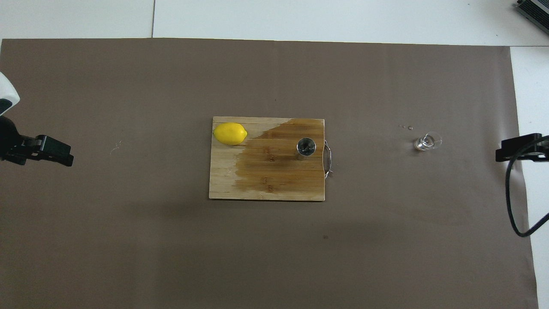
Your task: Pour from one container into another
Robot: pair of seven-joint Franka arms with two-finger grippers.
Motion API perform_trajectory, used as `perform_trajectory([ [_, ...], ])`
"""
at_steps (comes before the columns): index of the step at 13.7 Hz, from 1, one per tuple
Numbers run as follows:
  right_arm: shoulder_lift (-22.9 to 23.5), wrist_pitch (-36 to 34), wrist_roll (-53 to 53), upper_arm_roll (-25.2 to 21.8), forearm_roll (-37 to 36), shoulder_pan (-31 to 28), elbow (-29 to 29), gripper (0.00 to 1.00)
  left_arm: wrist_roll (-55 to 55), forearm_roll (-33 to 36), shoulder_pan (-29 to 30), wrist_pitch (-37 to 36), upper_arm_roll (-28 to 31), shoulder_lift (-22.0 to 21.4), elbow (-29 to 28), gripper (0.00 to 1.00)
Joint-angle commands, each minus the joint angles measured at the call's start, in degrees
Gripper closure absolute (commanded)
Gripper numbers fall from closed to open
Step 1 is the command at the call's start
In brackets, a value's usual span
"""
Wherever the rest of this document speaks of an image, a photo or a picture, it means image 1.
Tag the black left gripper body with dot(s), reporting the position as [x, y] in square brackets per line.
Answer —
[8, 139]

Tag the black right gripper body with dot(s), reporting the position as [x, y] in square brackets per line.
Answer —
[544, 150]

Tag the small clear glass cup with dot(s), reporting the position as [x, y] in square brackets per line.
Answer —
[426, 142]

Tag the steel double jigger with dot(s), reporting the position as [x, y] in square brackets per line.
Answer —
[306, 146]

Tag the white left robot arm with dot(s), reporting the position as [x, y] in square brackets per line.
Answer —
[6, 92]

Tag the brown paper table mat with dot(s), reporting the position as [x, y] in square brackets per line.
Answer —
[128, 236]

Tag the grey ribbed device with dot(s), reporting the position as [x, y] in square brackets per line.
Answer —
[534, 12]

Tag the yellow lemon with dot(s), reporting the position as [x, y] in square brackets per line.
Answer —
[230, 133]

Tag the wooden cutting board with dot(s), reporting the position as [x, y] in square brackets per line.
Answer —
[266, 176]

